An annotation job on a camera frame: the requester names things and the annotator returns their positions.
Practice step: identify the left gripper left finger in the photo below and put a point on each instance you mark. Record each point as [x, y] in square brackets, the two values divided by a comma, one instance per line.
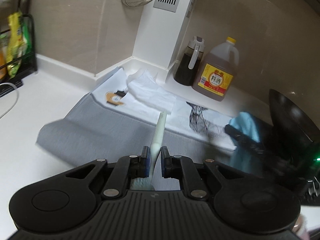
[144, 163]

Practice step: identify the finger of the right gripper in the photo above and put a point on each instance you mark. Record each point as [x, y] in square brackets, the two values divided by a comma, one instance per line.
[244, 141]

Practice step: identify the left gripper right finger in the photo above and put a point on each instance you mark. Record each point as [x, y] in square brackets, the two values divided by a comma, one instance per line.
[166, 163]

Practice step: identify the blue wrapper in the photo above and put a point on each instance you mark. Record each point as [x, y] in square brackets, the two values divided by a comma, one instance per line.
[242, 159]

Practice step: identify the black wok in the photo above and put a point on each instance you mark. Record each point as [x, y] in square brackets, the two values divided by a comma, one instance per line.
[297, 133]

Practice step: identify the grey dish mat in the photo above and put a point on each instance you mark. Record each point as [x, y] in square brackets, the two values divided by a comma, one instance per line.
[91, 131]

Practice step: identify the black gas stove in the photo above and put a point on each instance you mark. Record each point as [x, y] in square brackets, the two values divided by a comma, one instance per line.
[311, 196]

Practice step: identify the white paper towel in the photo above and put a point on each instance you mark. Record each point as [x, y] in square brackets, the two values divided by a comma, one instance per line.
[143, 87]

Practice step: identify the cooking wine jug yellow label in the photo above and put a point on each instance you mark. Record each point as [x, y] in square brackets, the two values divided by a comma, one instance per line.
[217, 70]

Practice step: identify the dark soy sauce dispenser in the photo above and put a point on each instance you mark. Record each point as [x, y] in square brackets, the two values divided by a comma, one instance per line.
[190, 62]

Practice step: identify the yellow green snack bag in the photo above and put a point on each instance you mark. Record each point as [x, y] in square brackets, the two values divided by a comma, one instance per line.
[19, 42]

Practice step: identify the black wire spice rack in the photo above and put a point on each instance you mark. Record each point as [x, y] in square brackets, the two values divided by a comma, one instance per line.
[29, 61]

